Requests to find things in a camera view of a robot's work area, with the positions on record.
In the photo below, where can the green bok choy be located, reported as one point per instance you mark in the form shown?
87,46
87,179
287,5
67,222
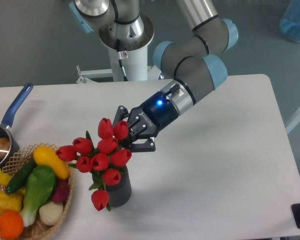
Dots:
39,187

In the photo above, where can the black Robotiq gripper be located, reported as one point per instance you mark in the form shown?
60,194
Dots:
147,120

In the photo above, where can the yellow bell pepper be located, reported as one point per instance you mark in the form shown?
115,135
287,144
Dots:
10,202

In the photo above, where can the yellow squash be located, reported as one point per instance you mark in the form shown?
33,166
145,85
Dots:
44,155

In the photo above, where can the brown bread roll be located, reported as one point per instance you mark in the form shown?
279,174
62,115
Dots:
4,147

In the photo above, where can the orange fruit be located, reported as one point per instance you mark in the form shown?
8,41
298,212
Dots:
11,225

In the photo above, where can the red tulip bouquet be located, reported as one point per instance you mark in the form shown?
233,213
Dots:
108,150

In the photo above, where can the green cucumber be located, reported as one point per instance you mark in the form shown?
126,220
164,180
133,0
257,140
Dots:
20,177

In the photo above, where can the blue plastic bag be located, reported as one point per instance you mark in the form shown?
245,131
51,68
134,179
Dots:
290,22

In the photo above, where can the purple red onion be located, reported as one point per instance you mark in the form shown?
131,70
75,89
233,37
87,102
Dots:
61,192

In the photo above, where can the woven wicker basket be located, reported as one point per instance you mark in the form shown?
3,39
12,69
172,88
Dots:
38,230

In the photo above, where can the yellow banana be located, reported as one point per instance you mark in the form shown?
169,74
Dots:
4,178

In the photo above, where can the blue handled saucepan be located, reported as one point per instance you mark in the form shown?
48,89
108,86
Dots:
8,119

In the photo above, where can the white garlic bulb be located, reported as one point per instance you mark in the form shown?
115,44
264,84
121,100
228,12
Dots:
50,213

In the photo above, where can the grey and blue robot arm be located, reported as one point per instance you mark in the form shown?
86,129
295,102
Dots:
194,66

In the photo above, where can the dark grey ribbed vase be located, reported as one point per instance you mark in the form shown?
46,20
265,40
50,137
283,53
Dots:
111,187

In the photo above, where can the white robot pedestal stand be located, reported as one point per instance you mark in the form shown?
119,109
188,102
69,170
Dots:
125,66

